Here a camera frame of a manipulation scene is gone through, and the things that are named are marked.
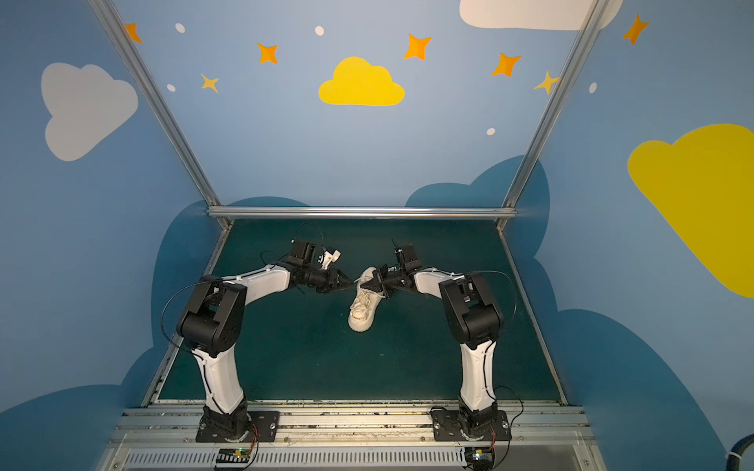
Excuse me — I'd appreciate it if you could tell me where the right green circuit board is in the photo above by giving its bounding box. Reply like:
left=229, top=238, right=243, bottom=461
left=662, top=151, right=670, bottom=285
left=463, top=447, right=496, bottom=471

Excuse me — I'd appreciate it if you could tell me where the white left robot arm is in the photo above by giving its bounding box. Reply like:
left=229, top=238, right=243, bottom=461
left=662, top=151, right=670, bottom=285
left=176, top=239, right=353, bottom=443

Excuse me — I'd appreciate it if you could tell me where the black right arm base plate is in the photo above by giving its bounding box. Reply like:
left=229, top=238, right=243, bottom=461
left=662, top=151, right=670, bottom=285
left=429, top=407, right=512, bottom=442

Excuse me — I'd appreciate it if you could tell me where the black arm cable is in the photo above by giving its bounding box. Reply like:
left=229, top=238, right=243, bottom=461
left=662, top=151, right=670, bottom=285
left=160, top=281, right=207, bottom=354
left=476, top=269, right=520, bottom=319

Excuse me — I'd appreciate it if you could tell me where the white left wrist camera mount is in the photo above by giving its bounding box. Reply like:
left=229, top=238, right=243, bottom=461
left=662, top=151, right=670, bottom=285
left=319, top=249, right=341, bottom=270

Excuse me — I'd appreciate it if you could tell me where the aluminium table rail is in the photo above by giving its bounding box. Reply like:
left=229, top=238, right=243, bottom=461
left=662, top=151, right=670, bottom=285
left=496, top=220, right=569, bottom=406
left=138, top=222, right=234, bottom=407

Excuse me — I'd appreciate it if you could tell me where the white knit sneaker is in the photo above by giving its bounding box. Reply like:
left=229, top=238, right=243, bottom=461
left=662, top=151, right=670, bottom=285
left=348, top=267, right=384, bottom=333

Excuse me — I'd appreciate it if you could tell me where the aluminium frame post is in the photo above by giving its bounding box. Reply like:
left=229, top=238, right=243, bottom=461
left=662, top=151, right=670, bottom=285
left=495, top=0, right=610, bottom=235
left=88, top=0, right=221, bottom=208

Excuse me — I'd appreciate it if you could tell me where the rear horizontal aluminium frame bar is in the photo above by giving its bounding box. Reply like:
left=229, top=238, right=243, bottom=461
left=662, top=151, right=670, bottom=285
left=207, top=206, right=516, bottom=220

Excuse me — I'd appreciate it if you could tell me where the right side aluminium table rail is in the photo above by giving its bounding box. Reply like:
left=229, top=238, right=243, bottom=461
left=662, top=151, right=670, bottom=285
left=496, top=220, right=569, bottom=406

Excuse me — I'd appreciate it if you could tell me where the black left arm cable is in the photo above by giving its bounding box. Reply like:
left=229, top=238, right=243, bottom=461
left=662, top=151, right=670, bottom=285
left=160, top=281, right=207, bottom=354

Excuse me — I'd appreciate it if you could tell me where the green circuit board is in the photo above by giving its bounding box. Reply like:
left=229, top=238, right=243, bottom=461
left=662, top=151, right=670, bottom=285
left=463, top=447, right=496, bottom=471
left=213, top=447, right=251, bottom=470

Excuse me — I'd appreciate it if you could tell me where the front aluminium rail platform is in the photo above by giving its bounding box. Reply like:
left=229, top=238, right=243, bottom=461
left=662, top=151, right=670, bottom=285
left=97, top=400, right=607, bottom=470

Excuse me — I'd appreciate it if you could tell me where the left side aluminium table rail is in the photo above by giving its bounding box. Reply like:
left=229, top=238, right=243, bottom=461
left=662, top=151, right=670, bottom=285
left=138, top=222, right=234, bottom=407

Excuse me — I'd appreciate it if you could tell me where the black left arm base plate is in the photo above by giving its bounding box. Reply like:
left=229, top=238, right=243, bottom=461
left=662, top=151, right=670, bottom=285
left=196, top=408, right=280, bottom=444

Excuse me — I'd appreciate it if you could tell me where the left rear aluminium frame post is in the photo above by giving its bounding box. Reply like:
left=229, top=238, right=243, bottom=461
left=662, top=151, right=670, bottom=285
left=88, top=0, right=221, bottom=208

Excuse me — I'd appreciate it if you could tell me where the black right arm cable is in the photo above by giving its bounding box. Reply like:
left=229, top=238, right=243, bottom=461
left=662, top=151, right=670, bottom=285
left=476, top=269, right=520, bottom=319

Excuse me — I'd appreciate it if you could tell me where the right rear aluminium frame post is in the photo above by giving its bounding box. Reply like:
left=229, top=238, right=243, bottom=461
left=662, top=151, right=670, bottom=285
left=495, top=0, right=610, bottom=235

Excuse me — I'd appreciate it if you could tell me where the left green circuit board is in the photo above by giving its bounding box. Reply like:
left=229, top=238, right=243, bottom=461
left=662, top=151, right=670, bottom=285
left=213, top=447, right=251, bottom=470

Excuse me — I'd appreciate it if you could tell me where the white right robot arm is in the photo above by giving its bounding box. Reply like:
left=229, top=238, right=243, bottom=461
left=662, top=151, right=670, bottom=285
left=349, top=245, right=504, bottom=439

